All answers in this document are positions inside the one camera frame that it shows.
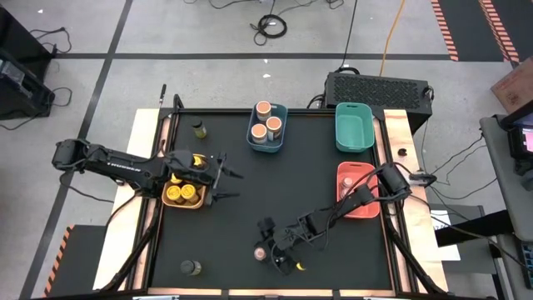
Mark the white paper sheet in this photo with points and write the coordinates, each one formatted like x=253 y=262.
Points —
x=447 y=246

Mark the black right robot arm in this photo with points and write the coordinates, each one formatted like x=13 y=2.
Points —
x=354 y=198

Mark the yellow plastic bin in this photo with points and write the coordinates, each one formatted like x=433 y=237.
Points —
x=201 y=199

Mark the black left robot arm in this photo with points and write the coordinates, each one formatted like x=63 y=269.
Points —
x=116 y=166

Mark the dark blue plastic bin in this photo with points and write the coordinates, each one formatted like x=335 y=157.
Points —
x=281 y=110

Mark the black diagonal frame strut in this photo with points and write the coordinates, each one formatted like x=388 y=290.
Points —
x=410 y=262
x=133 y=254

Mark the tan lid furikake jar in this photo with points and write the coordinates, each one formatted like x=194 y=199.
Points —
x=273 y=123
x=263 y=108
x=259 y=132

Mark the small black knob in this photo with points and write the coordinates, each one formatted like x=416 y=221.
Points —
x=402 y=152

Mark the printed cardboard box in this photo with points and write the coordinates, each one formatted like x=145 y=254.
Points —
x=516 y=87

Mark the black equipment cart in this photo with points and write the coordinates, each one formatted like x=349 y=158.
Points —
x=21 y=91

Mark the teal plastic bin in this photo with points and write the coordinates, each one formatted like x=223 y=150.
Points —
x=354 y=129

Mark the small cork stoppered glass jar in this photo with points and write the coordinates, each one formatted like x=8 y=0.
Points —
x=345 y=187
x=260 y=253

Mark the small yellow clip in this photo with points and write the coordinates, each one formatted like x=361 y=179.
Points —
x=300 y=267

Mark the wooden table side board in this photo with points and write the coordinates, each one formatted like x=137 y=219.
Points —
x=125 y=233
x=397 y=129

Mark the black lid green herb jar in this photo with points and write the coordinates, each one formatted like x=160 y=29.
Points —
x=189 y=267
x=200 y=131

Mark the yellow lid chili onion jar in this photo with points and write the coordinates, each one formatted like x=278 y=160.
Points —
x=188 y=191
x=199 y=161
x=173 y=192
x=175 y=180

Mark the black laptop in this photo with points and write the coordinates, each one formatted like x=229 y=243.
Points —
x=520 y=141

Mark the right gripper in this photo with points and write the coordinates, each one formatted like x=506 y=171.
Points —
x=289 y=239

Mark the black aluminium table frame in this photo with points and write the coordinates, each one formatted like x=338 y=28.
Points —
x=216 y=111

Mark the black upright rod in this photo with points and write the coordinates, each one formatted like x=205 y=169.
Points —
x=163 y=93

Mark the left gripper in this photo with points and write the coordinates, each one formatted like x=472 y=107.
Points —
x=204 y=175

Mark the black mat orange stripes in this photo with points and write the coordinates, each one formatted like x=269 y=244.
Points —
x=470 y=29
x=83 y=258

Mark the black flat beam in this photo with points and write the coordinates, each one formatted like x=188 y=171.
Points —
x=479 y=227

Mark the grey desk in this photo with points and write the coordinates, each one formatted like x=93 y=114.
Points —
x=504 y=187

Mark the black computer tower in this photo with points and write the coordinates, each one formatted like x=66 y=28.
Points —
x=375 y=89

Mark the coral orange plastic bin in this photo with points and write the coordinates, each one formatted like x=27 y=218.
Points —
x=347 y=208

